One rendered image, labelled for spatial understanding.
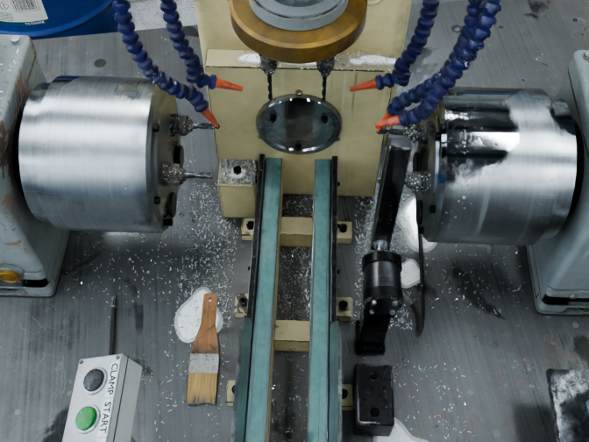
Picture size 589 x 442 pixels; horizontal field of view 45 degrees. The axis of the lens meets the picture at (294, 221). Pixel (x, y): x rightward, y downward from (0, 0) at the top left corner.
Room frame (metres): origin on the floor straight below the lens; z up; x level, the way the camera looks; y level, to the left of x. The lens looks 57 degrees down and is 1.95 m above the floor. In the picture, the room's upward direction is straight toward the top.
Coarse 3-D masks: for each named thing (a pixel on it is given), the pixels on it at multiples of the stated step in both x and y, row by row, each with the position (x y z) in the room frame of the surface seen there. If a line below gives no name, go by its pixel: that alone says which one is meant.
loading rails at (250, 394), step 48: (336, 192) 0.72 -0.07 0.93; (288, 240) 0.69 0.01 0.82; (336, 240) 0.62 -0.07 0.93; (336, 288) 0.53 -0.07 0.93; (240, 336) 0.45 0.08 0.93; (288, 336) 0.48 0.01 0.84; (336, 336) 0.45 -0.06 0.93; (240, 384) 0.37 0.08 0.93; (336, 384) 0.37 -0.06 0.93; (240, 432) 0.30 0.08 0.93; (336, 432) 0.30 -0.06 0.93
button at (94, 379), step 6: (90, 372) 0.34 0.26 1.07; (96, 372) 0.33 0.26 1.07; (102, 372) 0.33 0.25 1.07; (84, 378) 0.33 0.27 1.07; (90, 378) 0.33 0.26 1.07; (96, 378) 0.33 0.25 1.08; (102, 378) 0.33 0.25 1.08; (84, 384) 0.32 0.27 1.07; (90, 384) 0.32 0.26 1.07; (96, 384) 0.32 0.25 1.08; (90, 390) 0.31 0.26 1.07
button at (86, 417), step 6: (84, 408) 0.29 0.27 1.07; (90, 408) 0.29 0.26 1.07; (78, 414) 0.28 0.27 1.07; (84, 414) 0.28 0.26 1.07; (90, 414) 0.28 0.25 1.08; (96, 414) 0.28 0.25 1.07; (78, 420) 0.27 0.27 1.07; (84, 420) 0.27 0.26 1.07; (90, 420) 0.27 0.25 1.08; (78, 426) 0.27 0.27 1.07; (84, 426) 0.26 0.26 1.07; (90, 426) 0.26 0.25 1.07
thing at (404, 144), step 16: (400, 144) 0.57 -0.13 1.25; (384, 160) 0.58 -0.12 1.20; (400, 160) 0.56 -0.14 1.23; (384, 176) 0.56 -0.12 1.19; (400, 176) 0.56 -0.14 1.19; (384, 192) 0.56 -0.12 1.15; (400, 192) 0.56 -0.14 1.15; (384, 208) 0.56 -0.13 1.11; (384, 224) 0.56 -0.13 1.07; (384, 240) 0.56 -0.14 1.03
